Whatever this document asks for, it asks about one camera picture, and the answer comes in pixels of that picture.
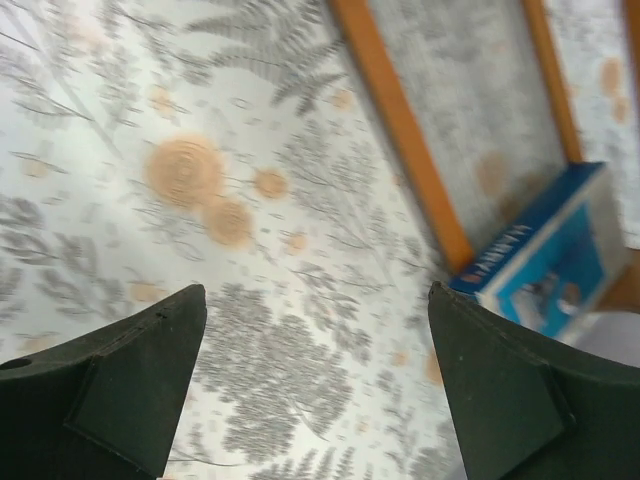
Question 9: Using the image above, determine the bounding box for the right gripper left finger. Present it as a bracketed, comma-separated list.
[1, 284, 207, 479]

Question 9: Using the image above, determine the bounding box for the orange wooden shelf rack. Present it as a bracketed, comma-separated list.
[327, 0, 640, 311]

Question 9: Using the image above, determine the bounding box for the white blue harrys razor box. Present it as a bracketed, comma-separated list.
[449, 162, 629, 338]

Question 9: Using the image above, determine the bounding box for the floral table mat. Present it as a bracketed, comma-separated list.
[1, 1, 639, 479]

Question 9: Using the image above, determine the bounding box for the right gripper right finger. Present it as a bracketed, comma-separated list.
[428, 283, 639, 479]

